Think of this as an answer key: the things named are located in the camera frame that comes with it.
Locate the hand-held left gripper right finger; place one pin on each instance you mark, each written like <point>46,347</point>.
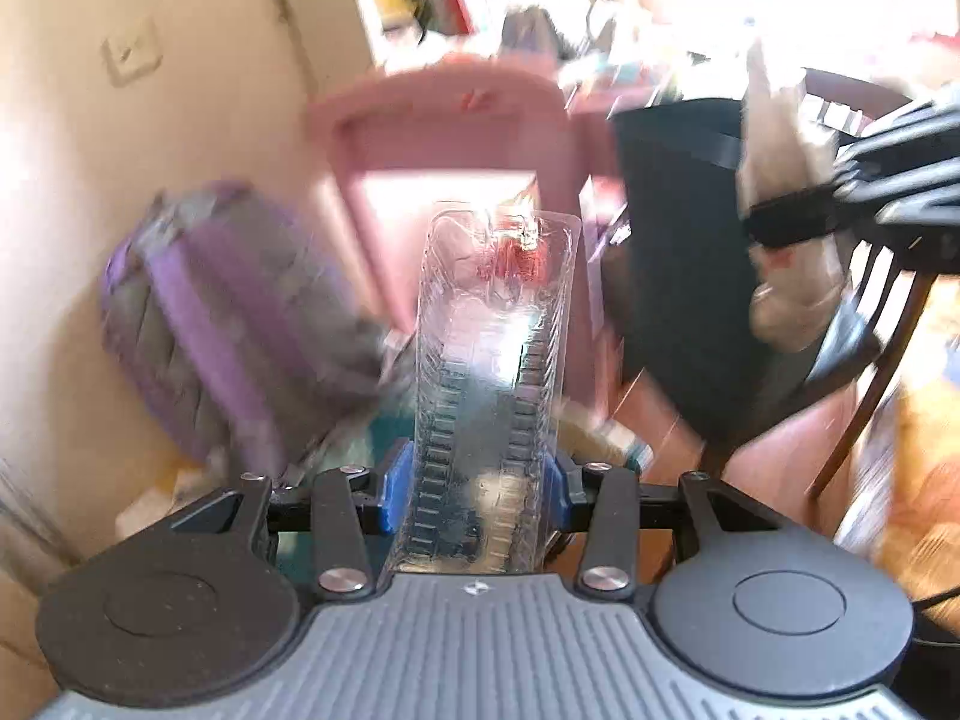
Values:
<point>561,495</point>

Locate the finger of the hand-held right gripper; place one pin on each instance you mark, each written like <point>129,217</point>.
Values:
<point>915,142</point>
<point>802,214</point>

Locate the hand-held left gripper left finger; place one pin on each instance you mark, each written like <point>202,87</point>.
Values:
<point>396,491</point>

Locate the clear plastic tray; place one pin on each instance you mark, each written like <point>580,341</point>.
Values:
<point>487,405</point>

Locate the dark plastic bin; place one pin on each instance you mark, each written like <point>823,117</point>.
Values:
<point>682,262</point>

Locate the wooden slatted chair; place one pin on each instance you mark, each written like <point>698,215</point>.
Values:
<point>892,330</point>

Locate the purple grey backpack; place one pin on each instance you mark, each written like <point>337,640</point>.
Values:
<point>217,300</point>

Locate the orange patterned cloth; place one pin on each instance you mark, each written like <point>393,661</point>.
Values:
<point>926,450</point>

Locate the pink desk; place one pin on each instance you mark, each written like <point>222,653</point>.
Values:
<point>450,112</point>

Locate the white bookshelf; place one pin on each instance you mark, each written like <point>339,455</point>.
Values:
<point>420,7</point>

